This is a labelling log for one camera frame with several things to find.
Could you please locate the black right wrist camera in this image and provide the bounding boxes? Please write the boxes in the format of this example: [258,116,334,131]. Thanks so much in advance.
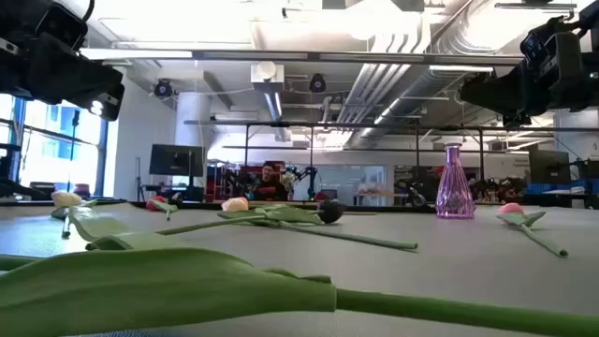
[519,17,570,66]

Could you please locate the white ceiling box unit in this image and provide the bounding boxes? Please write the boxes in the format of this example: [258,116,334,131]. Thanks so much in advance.
[250,60,285,94]

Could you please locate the black round ceiling fixture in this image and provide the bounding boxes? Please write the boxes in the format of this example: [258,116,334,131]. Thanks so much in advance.
[153,78,174,99]
[308,72,328,95]

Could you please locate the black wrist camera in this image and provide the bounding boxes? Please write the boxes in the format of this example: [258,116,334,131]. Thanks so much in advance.
[36,2,89,51]
[519,17,570,66]

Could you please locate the purple glass vase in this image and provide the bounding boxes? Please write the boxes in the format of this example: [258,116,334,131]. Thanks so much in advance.
[434,142,477,220]

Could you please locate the black background rig frame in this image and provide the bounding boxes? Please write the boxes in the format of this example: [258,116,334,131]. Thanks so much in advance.
[183,119,599,207]

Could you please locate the black ceiling spotlight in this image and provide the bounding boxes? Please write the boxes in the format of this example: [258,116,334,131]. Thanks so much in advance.
[504,113,533,128]

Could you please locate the person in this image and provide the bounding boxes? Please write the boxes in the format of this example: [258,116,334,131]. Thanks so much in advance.
[252,160,290,202]

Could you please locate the cream artificial tulip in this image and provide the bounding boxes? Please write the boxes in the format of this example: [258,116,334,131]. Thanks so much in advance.
[49,190,99,240]

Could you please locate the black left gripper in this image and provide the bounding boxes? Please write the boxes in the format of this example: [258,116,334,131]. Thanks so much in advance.
[0,46,125,122]

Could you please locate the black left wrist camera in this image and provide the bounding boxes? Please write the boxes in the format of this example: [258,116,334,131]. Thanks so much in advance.
[36,2,89,51]

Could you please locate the black computer monitor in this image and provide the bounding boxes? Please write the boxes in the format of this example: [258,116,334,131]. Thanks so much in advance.
[148,143,206,202]
[528,149,573,185]

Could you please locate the pink artificial tulip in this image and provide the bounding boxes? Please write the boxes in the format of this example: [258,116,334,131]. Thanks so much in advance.
[494,201,570,259]

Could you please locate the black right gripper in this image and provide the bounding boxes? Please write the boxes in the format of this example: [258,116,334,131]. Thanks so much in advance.
[460,33,586,115]

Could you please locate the black light stand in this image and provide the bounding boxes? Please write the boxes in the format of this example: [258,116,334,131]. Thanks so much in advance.
[66,110,81,194]

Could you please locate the silver ventilation duct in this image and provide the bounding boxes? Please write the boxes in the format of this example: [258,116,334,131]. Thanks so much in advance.
[348,0,530,151]

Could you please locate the white round column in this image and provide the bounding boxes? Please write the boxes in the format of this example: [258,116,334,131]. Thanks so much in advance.
[174,92,212,147]

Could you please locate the black thin tripod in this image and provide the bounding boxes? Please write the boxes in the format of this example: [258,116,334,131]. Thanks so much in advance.
[134,156,147,202]

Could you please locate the grey overhead frame beam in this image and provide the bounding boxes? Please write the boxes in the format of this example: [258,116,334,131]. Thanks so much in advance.
[79,48,525,66]

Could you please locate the blue storage bin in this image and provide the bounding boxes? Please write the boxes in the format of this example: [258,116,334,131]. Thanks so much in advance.
[526,180,599,196]

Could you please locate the peach artificial tulip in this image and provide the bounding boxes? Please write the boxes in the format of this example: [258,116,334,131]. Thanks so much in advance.
[216,196,420,253]

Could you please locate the red artificial tulip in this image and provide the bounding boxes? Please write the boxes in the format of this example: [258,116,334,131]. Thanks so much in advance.
[145,195,181,223]

